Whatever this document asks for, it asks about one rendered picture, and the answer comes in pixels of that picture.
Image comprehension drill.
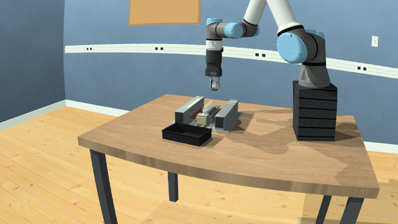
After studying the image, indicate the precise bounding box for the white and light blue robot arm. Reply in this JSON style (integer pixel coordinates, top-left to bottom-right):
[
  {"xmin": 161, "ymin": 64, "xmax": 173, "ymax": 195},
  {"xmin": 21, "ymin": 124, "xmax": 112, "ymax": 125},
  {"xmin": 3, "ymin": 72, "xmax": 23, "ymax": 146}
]
[{"xmin": 206, "ymin": 0, "xmax": 330, "ymax": 88}]

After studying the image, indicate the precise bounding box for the grey panel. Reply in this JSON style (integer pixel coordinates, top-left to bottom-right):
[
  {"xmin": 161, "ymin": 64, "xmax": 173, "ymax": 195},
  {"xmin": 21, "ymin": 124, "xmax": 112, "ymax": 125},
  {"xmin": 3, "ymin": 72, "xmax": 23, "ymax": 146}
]
[{"xmin": 169, "ymin": 96, "xmax": 243, "ymax": 133}]

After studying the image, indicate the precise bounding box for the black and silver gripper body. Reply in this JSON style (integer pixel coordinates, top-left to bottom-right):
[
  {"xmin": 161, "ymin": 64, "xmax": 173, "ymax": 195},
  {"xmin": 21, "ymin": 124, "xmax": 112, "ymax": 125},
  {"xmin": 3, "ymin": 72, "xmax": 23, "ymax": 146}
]
[{"xmin": 205, "ymin": 40, "xmax": 223, "ymax": 77}]

